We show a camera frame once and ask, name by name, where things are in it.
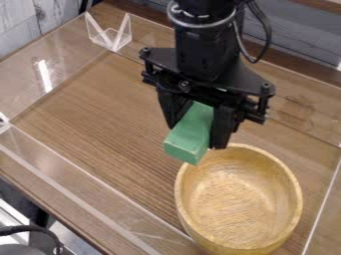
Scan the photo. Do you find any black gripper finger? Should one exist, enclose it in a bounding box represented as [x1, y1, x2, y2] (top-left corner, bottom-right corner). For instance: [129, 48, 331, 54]
[211, 105, 239, 149]
[158, 90, 193, 128]

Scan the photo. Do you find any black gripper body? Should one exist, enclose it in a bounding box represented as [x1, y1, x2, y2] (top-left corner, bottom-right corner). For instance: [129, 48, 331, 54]
[141, 9, 275, 123]

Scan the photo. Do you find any green rectangular block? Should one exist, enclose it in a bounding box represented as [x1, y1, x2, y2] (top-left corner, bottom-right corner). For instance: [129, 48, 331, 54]
[165, 103, 213, 165]

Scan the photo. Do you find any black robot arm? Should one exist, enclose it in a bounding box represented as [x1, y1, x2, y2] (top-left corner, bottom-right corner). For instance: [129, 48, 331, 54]
[140, 0, 276, 149]

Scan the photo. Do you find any brown wooden bowl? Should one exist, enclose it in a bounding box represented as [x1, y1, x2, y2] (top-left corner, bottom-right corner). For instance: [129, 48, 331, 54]
[175, 143, 304, 255]

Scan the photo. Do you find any clear acrylic tray wall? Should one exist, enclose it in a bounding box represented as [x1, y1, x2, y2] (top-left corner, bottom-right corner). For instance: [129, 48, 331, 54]
[0, 17, 341, 255]

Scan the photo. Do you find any clear acrylic corner bracket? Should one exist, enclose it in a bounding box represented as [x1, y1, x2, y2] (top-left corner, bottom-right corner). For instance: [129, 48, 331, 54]
[85, 13, 133, 53]

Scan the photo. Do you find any black metal table mount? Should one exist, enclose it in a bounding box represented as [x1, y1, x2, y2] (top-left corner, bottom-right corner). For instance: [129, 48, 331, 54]
[0, 179, 57, 255]

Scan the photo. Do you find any black cable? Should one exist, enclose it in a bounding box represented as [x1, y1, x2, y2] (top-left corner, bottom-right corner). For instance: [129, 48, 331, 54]
[0, 225, 66, 255]

